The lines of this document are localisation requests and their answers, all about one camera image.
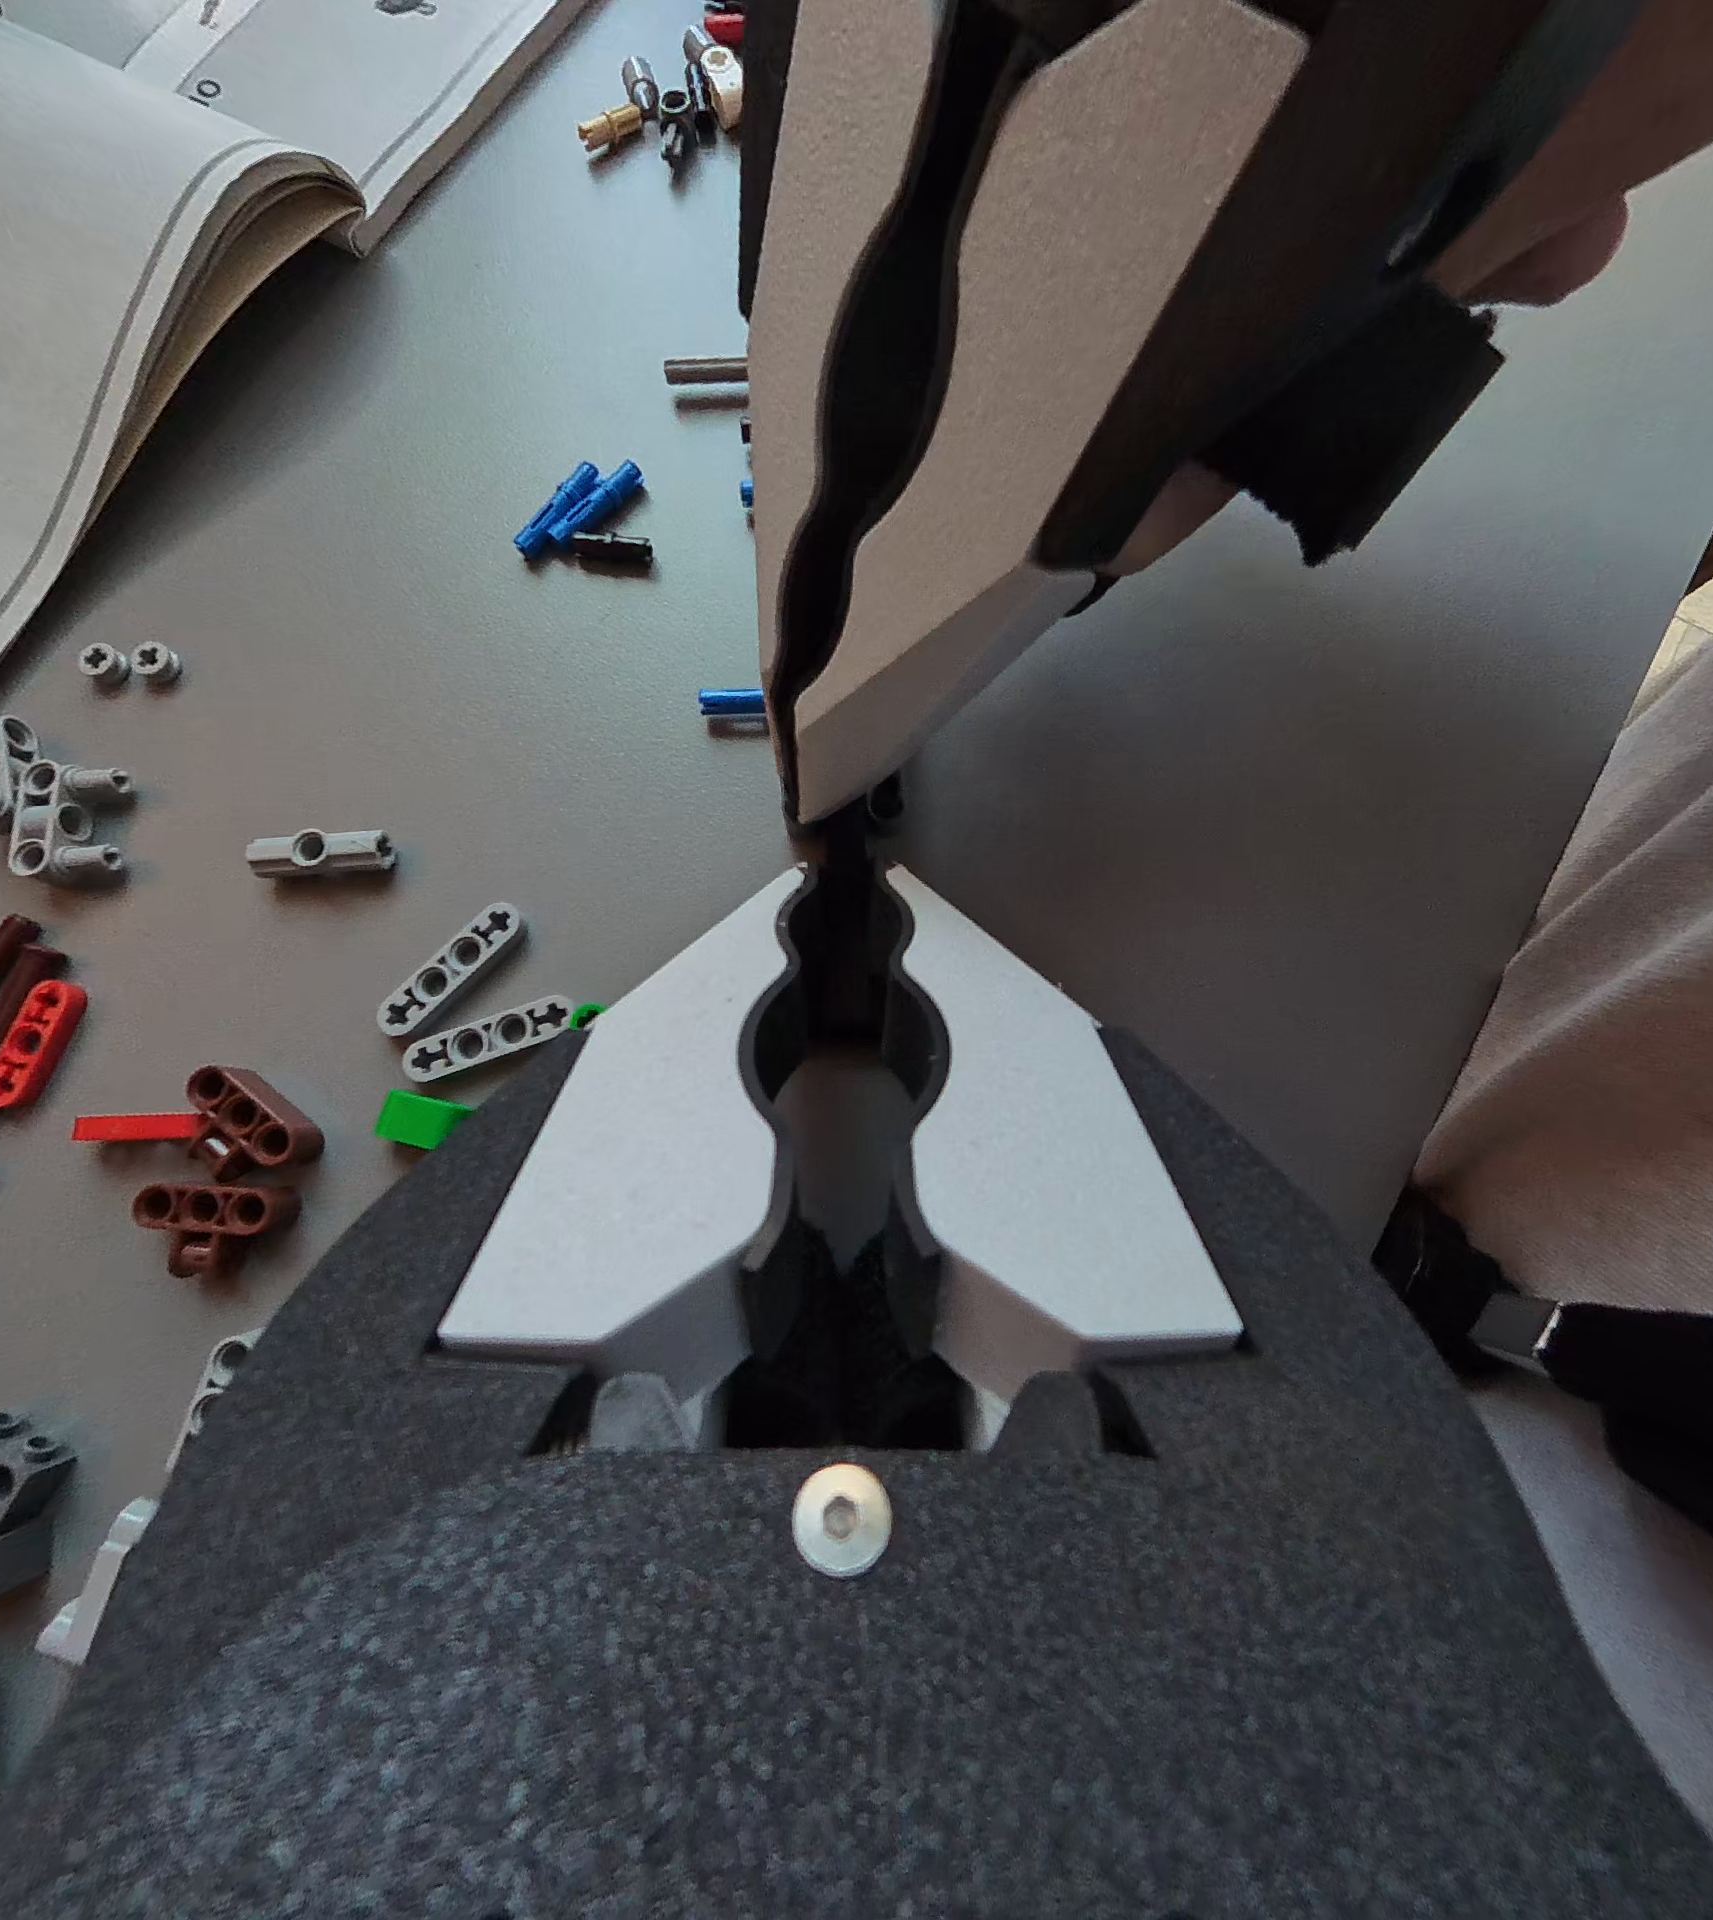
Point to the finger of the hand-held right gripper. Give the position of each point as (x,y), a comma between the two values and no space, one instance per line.
(1052,374)
(811,300)

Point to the person's right hand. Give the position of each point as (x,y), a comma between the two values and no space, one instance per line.
(1695,91)

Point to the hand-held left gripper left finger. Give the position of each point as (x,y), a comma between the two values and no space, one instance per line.
(617,1185)

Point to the grey lego bush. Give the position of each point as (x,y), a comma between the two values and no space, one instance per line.
(156,663)
(103,665)

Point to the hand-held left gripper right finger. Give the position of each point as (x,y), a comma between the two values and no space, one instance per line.
(1067,1185)

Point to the white lego angled beam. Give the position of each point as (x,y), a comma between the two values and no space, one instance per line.
(107,1574)

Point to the blue lego pin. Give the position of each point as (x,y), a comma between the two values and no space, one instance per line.
(601,492)
(557,513)

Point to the light grey bent lego connector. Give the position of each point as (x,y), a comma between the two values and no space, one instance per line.
(219,1388)

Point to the light grey lego axle connector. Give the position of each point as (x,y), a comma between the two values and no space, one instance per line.
(321,852)

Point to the white lego piece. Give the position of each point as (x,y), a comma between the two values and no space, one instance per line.
(717,82)

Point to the grey thin lego liftarm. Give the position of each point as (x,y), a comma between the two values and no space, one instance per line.
(488,1039)
(451,972)

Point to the lego instruction booklet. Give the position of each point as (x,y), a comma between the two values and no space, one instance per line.
(46,300)

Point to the blue axle pin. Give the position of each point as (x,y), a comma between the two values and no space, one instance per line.
(732,699)

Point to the red axle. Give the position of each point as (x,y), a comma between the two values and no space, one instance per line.
(137,1126)

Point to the black lego pin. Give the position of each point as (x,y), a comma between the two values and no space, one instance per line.
(613,549)

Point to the black lego connector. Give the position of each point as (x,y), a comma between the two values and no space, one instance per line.
(678,122)

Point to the brown lego liftarm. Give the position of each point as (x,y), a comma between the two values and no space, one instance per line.
(257,1119)
(219,1223)

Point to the red thin lego liftarm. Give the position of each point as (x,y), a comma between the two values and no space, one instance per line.
(31,1043)

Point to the grey lego axle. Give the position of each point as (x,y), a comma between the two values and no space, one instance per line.
(710,398)
(707,366)

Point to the grey lego pin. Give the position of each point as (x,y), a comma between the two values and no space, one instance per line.
(641,80)

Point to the tan lego pin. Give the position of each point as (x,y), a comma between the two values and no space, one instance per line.
(611,128)

